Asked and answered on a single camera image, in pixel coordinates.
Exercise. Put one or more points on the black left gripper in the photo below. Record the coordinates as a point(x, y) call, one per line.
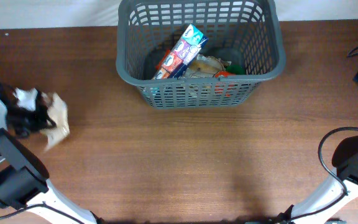
point(45, 120)

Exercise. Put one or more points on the beige snack bag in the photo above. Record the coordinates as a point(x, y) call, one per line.
point(57, 111)
point(206, 67)

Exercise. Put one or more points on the red orange pasta packet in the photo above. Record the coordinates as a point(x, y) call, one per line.
point(191, 66)

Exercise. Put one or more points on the Kleenex tissue multipack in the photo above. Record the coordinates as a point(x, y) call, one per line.
point(182, 54)

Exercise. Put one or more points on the green lid jar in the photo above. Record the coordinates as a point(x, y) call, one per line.
point(235, 69)

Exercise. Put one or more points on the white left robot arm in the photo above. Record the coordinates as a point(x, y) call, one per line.
point(25, 183)

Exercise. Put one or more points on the grey plastic mesh basket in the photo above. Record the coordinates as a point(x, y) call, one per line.
point(244, 33)

